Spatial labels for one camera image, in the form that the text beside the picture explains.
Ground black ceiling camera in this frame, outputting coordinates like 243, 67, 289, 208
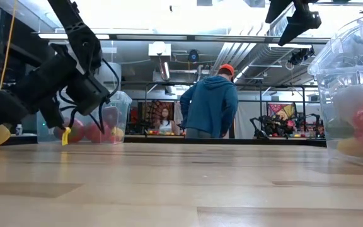
187, 49, 200, 63

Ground black pipe frame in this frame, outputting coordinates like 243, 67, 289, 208
120, 80, 314, 139

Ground black aluminium table frame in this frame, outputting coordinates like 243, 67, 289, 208
0, 133, 327, 148

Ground yellow corn cob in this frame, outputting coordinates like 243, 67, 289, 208
337, 137, 363, 158

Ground white hanging curtain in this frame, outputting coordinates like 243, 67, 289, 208
236, 102, 269, 139

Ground white ceiling box fixture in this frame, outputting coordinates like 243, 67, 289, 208
147, 41, 172, 57

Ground LED light bar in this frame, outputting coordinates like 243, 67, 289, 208
37, 32, 111, 40

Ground clear plastic bin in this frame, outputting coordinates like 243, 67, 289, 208
306, 11, 363, 172
35, 90, 134, 145

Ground green cucumber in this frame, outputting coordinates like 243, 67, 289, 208
325, 125, 355, 140

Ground colourful patchwork tapestry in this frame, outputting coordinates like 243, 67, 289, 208
267, 103, 296, 122

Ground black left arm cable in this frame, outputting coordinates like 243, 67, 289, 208
57, 57, 120, 136

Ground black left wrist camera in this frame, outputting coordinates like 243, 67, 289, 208
65, 73, 111, 117

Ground silver ceiling duct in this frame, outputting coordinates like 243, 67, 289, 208
206, 9, 314, 94

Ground person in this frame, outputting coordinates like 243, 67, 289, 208
179, 63, 239, 139
157, 107, 175, 136

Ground white cylindrical column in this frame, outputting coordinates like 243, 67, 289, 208
101, 61, 123, 93

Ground yellow gripper tag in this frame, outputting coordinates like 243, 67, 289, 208
61, 126, 72, 147

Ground black frame crossbeam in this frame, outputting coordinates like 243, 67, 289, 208
32, 30, 333, 46

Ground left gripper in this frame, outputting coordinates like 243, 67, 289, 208
0, 53, 79, 135

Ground dark mandala tapestry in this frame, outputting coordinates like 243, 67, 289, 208
136, 100, 175, 135

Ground black ceiling track lights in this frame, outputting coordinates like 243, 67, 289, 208
287, 47, 315, 67

